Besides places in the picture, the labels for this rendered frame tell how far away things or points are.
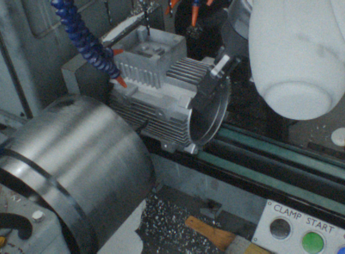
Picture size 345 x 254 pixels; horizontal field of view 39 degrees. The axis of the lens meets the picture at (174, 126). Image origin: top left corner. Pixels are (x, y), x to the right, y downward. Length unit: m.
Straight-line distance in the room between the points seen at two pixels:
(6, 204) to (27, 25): 0.43
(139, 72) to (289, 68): 0.54
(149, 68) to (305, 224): 0.44
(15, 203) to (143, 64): 0.41
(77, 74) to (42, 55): 0.12
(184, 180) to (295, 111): 0.60
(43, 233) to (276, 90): 0.36
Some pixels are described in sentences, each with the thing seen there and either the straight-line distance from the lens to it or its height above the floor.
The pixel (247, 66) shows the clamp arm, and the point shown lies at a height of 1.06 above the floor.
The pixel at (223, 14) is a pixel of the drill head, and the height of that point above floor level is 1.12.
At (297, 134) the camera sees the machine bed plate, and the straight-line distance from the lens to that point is 1.29.
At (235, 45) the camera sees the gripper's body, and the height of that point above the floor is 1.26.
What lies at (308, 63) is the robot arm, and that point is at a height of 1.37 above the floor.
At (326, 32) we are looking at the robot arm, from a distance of 0.53.
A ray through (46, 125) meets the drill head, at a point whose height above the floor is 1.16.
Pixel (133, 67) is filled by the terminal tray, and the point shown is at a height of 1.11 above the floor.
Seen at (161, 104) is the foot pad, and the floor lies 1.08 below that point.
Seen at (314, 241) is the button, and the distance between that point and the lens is 0.73.
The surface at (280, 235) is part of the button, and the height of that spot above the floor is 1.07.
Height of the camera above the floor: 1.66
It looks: 40 degrees down
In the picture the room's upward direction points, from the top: 8 degrees counter-clockwise
